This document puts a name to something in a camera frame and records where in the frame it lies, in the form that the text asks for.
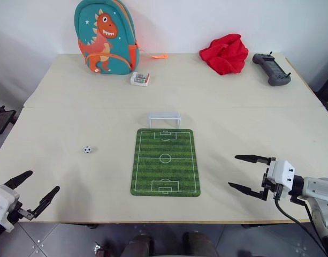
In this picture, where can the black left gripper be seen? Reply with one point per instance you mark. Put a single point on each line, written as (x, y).
(20, 212)

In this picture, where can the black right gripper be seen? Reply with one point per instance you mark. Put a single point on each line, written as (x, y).
(270, 184)

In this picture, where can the tiny soccer ball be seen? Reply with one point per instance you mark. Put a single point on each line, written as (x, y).
(87, 150)

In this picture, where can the green soccer field mat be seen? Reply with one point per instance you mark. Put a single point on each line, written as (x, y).
(166, 163)

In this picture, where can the small white goal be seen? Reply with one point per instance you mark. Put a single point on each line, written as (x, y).
(163, 116)

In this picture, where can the black mesh stand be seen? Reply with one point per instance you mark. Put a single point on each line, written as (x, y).
(0, 120)

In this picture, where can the grey remote controller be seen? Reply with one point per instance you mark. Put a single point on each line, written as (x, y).
(272, 69)

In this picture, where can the black chair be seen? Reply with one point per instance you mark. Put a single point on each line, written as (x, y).
(327, 99)

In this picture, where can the dark rounded shape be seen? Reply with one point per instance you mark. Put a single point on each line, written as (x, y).
(138, 246)

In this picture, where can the red crumpled cloth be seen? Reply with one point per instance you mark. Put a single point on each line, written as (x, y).
(225, 54)

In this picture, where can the white battery pack box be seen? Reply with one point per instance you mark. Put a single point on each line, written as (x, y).
(140, 79)

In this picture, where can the teal dinosaur backpack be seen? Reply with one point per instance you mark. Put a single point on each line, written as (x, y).
(110, 53)

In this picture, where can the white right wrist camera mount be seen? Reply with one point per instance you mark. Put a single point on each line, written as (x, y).
(282, 174)

